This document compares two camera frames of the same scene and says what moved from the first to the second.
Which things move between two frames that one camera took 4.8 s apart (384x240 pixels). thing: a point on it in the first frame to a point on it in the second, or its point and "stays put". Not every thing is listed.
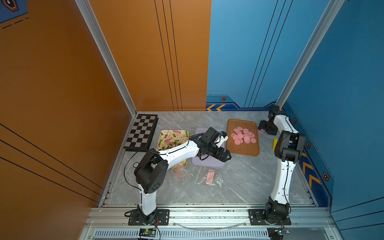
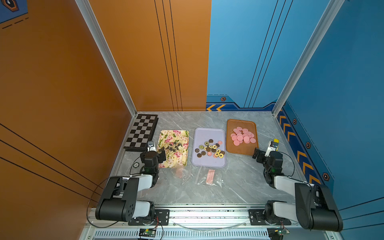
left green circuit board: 149,232 stays put
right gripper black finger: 264,125 to 259,155
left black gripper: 224,158 to 161,156
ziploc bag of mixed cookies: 209,176 stays put
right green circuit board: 275,233 stays put
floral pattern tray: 169,140 stays put
